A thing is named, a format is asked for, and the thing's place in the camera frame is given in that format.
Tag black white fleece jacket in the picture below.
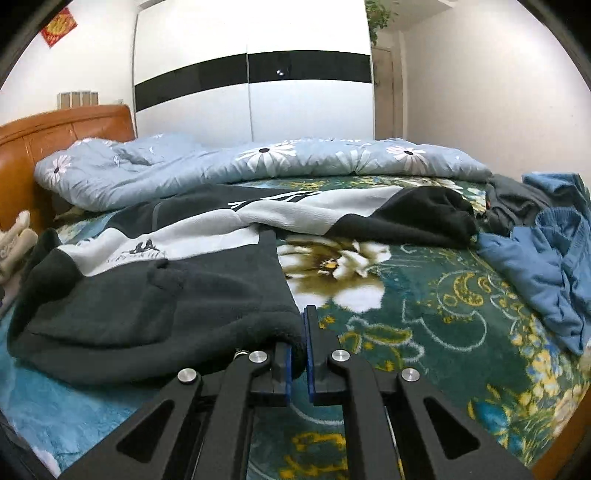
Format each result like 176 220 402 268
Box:
7 185 477 386

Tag blue clothes pile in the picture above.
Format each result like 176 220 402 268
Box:
477 172 590 355

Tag beige folded clothes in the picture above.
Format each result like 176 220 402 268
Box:
0 210 38 284

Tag teal floral bed blanket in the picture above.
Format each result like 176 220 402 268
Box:
1 176 590 479

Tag grey garment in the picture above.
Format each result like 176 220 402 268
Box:
480 174 553 236

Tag blue floral quilt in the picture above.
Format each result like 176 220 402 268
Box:
34 134 492 212

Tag orange wooden headboard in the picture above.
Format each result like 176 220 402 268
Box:
0 105 135 233

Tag white black wardrobe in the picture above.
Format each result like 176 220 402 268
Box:
133 1 375 147

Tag green hanging plant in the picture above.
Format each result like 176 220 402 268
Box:
365 0 398 46

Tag red wall decoration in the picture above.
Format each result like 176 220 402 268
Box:
41 7 77 48

